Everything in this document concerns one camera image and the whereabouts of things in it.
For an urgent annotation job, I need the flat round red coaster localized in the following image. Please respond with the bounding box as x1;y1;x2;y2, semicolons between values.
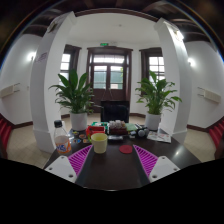
118;144;134;155

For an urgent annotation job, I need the green box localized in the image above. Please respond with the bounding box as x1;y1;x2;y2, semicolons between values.
91;121;109;131

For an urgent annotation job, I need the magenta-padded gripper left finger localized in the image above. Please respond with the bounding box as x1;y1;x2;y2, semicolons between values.
44;144;95;185

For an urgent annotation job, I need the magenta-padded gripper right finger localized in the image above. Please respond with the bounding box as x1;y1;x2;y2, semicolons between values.
133;144;181;184

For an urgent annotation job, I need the red box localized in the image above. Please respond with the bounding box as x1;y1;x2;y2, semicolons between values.
85;125;106;139

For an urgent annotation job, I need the white wall-mounted unit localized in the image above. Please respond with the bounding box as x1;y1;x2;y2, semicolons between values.
197;87;222;104
0;83;21;99

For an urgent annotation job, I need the brown wooden double door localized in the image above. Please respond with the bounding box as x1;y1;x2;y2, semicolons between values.
87;46;133;103

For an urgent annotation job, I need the brown framed window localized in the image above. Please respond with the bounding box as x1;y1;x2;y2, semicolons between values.
139;47;166;83
59;44;82;84

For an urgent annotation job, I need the pale yellow cup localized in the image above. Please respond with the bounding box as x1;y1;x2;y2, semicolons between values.
90;132;109;154

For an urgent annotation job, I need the brown tray of white cups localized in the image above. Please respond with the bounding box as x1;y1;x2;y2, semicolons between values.
108;119;128;136

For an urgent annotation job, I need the black chair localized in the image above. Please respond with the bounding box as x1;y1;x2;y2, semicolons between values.
100;100;130;124

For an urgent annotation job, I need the white printed leaflet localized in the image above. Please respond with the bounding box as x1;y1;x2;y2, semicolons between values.
146;130;173;144

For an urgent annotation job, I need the leafy plant in white pot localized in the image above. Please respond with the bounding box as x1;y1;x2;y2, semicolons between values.
134;70;183;132
48;69;96;132

